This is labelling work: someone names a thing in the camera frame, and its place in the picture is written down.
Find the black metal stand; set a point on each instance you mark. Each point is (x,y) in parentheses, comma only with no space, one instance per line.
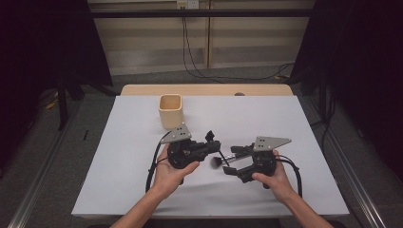
(62,107)

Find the wooden table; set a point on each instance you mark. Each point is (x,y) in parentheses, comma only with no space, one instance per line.
(196,89)

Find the white wall socket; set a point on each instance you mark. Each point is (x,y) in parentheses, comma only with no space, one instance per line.
(187,4)

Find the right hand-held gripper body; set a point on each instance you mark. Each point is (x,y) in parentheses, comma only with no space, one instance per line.
(264,158)

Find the dark round table grommet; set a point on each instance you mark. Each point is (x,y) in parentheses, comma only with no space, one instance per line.
(239,94)

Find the small black floor item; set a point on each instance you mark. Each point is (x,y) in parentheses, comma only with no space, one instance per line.
(85,135)

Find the white table cover sheet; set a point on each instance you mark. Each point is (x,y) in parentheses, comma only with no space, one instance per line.
(126,177)

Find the person's right hand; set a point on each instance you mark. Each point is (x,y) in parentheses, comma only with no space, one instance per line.
(278,182)

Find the person's left hand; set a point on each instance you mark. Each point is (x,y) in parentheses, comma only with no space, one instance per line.
(171,177)

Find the black horizontal bar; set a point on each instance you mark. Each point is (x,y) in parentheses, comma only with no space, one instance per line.
(158,13)

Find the aluminium floor rail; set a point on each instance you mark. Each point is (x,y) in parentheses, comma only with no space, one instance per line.
(34,186)
(358,190)

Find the beige square cup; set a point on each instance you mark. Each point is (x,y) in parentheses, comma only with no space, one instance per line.
(171,112)

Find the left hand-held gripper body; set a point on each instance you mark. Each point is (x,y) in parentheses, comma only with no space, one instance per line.
(187,152)

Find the dark curtain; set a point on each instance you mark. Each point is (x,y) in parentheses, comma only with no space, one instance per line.
(47,47)
(364,63)

